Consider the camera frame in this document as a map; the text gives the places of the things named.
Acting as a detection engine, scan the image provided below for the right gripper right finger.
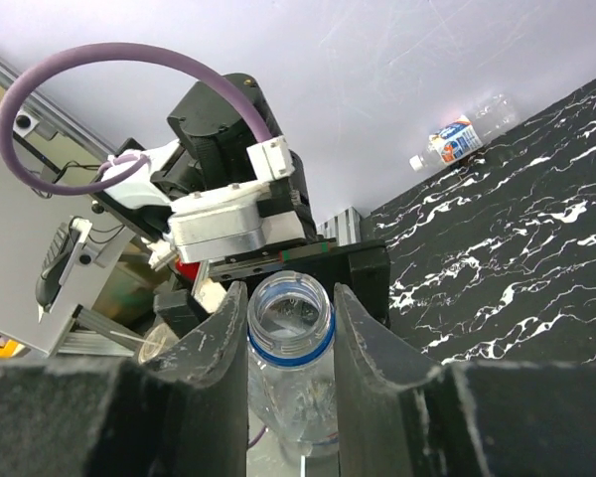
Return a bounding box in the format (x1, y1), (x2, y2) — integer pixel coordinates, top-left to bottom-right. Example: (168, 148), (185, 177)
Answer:
(334, 284), (596, 476)

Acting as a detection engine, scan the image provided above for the clear water bottle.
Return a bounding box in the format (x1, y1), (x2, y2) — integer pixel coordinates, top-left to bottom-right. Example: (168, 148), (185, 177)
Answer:
(409, 93), (520, 172)

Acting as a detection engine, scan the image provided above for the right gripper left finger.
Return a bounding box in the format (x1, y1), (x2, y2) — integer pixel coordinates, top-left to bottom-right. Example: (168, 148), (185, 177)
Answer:
(0, 282), (248, 476)

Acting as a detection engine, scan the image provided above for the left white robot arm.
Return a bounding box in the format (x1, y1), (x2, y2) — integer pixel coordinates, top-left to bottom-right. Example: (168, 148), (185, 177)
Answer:
(146, 82), (390, 326)

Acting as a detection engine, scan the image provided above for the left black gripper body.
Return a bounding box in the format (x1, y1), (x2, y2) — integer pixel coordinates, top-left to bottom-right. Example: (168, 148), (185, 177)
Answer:
(153, 237), (390, 338)

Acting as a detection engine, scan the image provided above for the Pepsi plastic bottle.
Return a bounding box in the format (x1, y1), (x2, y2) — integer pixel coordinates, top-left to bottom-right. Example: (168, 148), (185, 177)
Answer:
(247, 270), (339, 457)

